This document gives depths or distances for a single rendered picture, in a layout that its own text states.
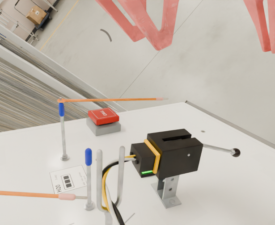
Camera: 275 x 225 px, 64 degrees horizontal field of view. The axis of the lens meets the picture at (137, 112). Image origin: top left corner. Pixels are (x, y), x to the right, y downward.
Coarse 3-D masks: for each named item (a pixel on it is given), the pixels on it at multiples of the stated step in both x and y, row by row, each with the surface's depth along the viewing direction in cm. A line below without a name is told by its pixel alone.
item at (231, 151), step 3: (165, 141) 27; (168, 141) 27; (204, 144) 29; (207, 147) 30; (210, 147) 30; (213, 147) 30; (216, 147) 30; (219, 147) 31; (219, 150) 31; (222, 150) 31; (225, 150) 31; (228, 150) 32; (231, 150) 32; (231, 153) 32; (234, 153) 32
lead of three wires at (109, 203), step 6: (126, 156) 25; (132, 156) 25; (108, 162) 23; (114, 162) 24; (108, 168) 22; (102, 174) 21; (102, 180) 20; (102, 186) 19; (102, 192) 18; (108, 192) 18; (108, 198) 17; (108, 204) 17; (114, 204) 17; (108, 210) 17
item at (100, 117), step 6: (102, 108) 48; (108, 108) 48; (90, 114) 45; (96, 114) 45; (102, 114) 45; (108, 114) 45; (114, 114) 45; (96, 120) 42; (102, 120) 43; (108, 120) 44; (114, 120) 44
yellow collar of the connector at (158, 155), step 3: (144, 141) 27; (147, 141) 27; (147, 144) 27; (150, 144) 26; (150, 147) 26; (153, 147) 26; (153, 150) 25; (156, 150) 25; (156, 153) 25; (156, 156) 25; (159, 156) 25; (156, 159) 25; (159, 159) 25; (156, 162) 25; (156, 165) 25; (153, 168) 25; (156, 168) 25; (153, 171) 26; (156, 171) 25
